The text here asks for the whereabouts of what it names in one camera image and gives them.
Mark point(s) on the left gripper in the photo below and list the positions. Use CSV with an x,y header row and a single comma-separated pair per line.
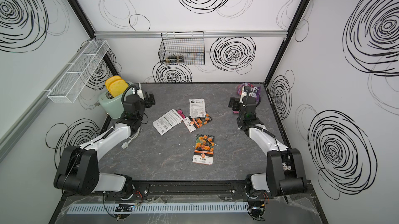
x,y
148,104

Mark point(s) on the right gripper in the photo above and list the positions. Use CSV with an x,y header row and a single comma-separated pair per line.
x,y
238,100

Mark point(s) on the green vegetable seed packet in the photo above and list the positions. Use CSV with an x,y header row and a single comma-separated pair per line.
x,y
167,121

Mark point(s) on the small marigold seed packet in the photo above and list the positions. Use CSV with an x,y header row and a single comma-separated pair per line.
x,y
193,124

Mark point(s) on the large marigold seed packet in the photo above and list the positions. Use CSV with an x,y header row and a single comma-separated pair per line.
x,y
204,149

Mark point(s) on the impatiens pink flower packet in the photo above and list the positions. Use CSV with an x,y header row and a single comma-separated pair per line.
x,y
180,112

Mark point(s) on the mixed flowers seed packet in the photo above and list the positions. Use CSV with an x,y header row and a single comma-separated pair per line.
x,y
197,108

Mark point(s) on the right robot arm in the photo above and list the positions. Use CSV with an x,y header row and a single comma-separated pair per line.
x,y
285,173

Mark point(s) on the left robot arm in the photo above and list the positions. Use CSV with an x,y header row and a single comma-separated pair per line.
x,y
78,171

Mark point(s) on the purple candy bag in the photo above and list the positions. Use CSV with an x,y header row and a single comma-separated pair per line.
x,y
240,89

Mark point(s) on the mint green toaster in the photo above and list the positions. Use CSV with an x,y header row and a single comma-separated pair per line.
x,y
112,105

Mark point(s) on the yellow toast slice front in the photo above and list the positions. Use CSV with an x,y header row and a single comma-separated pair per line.
x,y
118,87

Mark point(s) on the yellow toast slice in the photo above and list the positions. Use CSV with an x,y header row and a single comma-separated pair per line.
x,y
112,79
118,87

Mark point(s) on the yellow toast slice back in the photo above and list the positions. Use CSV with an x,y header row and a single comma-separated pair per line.
x,y
112,79

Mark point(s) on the dark object in basket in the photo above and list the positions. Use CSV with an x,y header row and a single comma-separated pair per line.
x,y
175,59

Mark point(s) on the black wire wall basket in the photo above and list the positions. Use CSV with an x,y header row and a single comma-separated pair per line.
x,y
193,50

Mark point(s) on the white wire shelf basket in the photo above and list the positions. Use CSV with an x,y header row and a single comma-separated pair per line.
x,y
78,72

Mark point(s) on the aluminium wall rail back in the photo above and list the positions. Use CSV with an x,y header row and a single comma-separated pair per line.
x,y
190,34

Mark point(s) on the aluminium wall rail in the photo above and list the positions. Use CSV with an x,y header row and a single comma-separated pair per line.
x,y
23,123
190,34

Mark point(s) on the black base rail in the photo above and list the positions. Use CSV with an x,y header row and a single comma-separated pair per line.
x,y
146,190

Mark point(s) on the white slotted cable duct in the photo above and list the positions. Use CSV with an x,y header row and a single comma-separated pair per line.
x,y
156,208

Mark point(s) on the aluminium wall rail left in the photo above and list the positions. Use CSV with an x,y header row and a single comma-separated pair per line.
x,y
23,123

